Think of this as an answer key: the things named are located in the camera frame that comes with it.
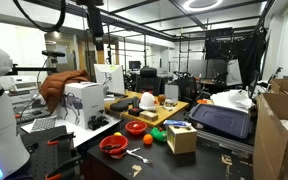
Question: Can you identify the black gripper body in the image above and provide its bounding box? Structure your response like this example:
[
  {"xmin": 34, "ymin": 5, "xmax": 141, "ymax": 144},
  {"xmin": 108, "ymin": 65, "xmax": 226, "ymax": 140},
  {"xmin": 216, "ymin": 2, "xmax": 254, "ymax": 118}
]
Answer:
[{"xmin": 85, "ymin": 5, "xmax": 104, "ymax": 38}]

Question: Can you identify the red plastic bowl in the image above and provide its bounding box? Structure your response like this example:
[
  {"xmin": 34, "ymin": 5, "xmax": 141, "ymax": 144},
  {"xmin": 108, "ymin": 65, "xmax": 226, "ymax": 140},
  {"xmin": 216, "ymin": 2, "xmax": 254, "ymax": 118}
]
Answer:
[
  {"xmin": 99, "ymin": 134, "xmax": 130, "ymax": 156},
  {"xmin": 124, "ymin": 120, "xmax": 148, "ymax": 136}
]

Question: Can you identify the white backed monitor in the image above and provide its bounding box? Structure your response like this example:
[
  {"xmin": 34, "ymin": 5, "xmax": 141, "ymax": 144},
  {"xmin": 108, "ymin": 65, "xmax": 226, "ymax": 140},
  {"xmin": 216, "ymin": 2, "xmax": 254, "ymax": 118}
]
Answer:
[{"xmin": 93, "ymin": 64, "xmax": 126, "ymax": 96}]

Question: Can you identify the distant dark monitor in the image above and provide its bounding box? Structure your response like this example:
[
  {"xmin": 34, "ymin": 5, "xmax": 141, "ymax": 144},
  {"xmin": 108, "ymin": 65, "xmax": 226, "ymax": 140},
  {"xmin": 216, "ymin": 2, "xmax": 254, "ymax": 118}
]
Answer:
[{"xmin": 128, "ymin": 60, "xmax": 142, "ymax": 72}]

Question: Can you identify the brown jacket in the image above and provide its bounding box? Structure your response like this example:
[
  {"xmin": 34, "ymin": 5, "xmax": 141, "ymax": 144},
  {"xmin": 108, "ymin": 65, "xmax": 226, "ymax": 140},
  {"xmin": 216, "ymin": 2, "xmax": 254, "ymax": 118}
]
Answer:
[{"xmin": 38, "ymin": 69, "xmax": 92, "ymax": 114}]

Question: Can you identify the white robot dog box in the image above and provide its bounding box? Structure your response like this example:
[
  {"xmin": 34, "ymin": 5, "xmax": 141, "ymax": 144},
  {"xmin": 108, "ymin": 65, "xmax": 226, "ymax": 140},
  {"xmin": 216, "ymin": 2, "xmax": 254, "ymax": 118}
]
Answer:
[{"xmin": 55, "ymin": 81, "xmax": 106, "ymax": 130}]

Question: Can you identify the black office chair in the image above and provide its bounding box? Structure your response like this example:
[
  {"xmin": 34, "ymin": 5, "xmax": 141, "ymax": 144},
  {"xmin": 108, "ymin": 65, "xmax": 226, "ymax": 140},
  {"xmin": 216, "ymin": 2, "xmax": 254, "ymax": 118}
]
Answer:
[
  {"xmin": 135, "ymin": 66, "xmax": 163, "ymax": 96},
  {"xmin": 173, "ymin": 76, "xmax": 198, "ymax": 104}
]

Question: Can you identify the black cylinder speaker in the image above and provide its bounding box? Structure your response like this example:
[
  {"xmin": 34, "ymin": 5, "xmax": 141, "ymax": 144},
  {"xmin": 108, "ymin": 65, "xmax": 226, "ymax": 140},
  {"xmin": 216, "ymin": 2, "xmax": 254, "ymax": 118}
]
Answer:
[{"xmin": 131, "ymin": 96, "xmax": 141, "ymax": 109}]

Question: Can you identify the white plush toy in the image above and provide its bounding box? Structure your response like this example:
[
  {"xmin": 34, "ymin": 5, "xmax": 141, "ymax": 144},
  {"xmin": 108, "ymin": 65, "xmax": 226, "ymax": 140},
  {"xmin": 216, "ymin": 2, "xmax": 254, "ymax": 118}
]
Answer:
[{"xmin": 138, "ymin": 91, "xmax": 158, "ymax": 112}]

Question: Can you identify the black box red top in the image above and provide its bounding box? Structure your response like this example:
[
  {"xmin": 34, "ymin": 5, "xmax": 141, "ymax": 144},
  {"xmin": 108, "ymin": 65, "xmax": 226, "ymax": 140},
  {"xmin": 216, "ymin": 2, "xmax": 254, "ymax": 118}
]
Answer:
[{"xmin": 127, "ymin": 107, "xmax": 144, "ymax": 117}]

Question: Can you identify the black game controller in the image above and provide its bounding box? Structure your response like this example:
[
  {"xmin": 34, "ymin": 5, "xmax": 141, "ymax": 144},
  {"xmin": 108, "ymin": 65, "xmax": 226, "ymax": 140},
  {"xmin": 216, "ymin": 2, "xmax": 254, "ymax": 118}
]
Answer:
[{"xmin": 87, "ymin": 114, "xmax": 110, "ymax": 131}]

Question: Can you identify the brown ball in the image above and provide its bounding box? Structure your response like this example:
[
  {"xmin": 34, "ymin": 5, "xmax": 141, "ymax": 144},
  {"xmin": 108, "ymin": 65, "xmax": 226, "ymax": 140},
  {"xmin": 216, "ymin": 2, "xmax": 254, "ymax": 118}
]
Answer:
[{"xmin": 156, "ymin": 93, "xmax": 167, "ymax": 104}]

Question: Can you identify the flat tan cardboard box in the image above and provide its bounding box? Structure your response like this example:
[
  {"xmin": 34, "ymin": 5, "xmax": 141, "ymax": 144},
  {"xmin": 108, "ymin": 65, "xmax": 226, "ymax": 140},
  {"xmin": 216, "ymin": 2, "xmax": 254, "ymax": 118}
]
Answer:
[{"xmin": 139, "ymin": 110, "xmax": 159, "ymax": 122}]

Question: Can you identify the white printer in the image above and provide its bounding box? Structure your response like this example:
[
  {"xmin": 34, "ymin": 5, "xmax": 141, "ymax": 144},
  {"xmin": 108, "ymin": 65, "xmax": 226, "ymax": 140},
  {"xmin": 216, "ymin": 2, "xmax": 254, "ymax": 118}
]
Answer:
[{"xmin": 0, "ymin": 74, "xmax": 38, "ymax": 98}]

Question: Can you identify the wooden table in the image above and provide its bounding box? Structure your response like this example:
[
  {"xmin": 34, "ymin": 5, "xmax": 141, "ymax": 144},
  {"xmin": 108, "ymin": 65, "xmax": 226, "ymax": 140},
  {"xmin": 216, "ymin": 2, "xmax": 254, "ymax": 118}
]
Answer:
[{"xmin": 103, "ymin": 89, "xmax": 190, "ymax": 128}]

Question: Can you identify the grey perforated keyboard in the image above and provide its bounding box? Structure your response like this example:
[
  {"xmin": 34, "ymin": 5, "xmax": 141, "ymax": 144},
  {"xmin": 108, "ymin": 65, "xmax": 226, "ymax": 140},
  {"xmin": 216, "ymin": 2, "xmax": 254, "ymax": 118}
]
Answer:
[{"xmin": 30, "ymin": 115, "xmax": 58, "ymax": 133}]

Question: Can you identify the orange ball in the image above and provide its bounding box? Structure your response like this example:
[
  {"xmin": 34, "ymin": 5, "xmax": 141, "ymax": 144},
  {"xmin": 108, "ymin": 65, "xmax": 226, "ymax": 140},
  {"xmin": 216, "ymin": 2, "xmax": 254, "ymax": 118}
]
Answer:
[{"xmin": 142, "ymin": 133, "xmax": 154, "ymax": 146}]

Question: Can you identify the green toy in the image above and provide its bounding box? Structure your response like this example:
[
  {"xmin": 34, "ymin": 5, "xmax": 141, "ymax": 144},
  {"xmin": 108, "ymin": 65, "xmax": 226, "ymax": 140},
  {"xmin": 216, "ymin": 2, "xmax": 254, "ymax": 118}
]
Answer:
[{"xmin": 149, "ymin": 127, "xmax": 168, "ymax": 144}]

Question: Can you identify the blue white toothpaste tube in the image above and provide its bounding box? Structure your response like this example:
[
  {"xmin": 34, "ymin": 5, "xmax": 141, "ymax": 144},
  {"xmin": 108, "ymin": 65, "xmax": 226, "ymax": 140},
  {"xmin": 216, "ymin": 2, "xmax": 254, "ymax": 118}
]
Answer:
[{"xmin": 163, "ymin": 119, "xmax": 192, "ymax": 129}]

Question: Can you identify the silver metal cutlery piece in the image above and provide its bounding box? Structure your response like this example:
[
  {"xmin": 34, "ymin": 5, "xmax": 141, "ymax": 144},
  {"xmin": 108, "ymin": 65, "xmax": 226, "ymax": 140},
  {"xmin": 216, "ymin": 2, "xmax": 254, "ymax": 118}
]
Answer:
[{"xmin": 110, "ymin": 147, "xmax": 142, "ymax": 160}]

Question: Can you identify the silver metal fork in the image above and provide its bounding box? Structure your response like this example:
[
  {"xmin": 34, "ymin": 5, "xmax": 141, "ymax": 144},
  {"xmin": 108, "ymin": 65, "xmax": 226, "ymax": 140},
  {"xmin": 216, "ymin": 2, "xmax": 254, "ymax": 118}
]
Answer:
[{"xmin": 126, "ymin": 150, "xmax": 153, "ymax": 165}]

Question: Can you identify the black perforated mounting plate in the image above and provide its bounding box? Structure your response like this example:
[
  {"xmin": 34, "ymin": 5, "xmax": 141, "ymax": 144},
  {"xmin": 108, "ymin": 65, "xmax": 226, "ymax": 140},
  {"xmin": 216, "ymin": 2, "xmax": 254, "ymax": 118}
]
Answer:
[{"xmin": 20, "ymin": 125, "xmax": 82, "ymax": 180}]

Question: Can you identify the wooden shape sorter box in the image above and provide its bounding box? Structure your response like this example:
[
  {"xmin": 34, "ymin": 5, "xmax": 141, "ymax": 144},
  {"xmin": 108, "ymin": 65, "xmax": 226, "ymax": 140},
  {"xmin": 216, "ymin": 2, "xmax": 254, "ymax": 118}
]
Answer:
[{"xmin": 166, "ymin": 124, "xmax": 198, "ymax": 155}]

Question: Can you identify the white paper pile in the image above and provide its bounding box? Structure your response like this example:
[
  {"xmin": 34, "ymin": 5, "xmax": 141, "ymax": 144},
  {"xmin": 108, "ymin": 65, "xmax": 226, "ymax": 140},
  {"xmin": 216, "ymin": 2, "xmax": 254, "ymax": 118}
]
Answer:
[{"xmin": 210, "ymin": 89, "xmax": 253, "ymax": 113}]

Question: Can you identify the black curtain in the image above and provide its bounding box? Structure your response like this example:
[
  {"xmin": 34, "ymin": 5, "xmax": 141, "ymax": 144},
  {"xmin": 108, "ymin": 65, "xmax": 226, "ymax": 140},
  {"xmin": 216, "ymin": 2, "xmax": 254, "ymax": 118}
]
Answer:
[{"xmin": 204, "ymin": 28, "xmax": 268, "ymax": 88}]

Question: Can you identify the small open cardboard box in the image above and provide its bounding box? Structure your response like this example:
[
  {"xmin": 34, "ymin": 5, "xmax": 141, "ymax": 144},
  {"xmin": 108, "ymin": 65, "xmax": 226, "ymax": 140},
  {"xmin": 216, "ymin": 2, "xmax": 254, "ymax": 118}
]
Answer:
[{"xmin": 270, "ymin": 78, "xmax": 288, "ymax": 95}]

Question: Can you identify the large cardboard box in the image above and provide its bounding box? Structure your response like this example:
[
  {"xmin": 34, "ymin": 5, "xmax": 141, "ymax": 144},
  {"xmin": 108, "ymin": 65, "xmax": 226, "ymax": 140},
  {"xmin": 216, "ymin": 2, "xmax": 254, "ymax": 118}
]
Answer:
[{"xmin": 253, "ymin": 92, "xmax": 288, "ymax": 180}]

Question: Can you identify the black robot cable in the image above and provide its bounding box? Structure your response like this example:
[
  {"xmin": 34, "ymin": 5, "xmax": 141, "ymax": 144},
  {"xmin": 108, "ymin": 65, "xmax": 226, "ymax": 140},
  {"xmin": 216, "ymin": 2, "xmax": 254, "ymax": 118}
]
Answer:
[{"xmin": 12, "ymin": 0, "xmax": 67, "ymax": 33}]

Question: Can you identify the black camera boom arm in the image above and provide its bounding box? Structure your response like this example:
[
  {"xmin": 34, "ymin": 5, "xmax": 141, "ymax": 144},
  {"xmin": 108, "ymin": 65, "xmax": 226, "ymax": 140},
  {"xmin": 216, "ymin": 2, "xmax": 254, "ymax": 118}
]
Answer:
[{"xmin": 5, "ymin": 49, "xmax": 67, "ymax": 76}]

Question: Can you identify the ring ceiling light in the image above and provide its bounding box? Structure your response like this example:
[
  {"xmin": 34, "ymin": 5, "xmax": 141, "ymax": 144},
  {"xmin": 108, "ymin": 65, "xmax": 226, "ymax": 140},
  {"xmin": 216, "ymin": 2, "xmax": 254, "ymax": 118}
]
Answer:
[{"xmin": 182, "ymin": 0, "xmax": 224, "ymax": 13}]

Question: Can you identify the black clamp orange handle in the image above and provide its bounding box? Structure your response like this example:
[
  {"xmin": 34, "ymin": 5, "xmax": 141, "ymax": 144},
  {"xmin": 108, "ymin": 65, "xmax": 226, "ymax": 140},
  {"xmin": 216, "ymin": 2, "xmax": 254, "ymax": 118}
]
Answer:
[
  {"xmin": 47, "ymin": 132, "xmax": 77, "ymax": 147},
  {"xmin": 45, "ymin": 154, "xmax": 83, "ymax": 180}
]

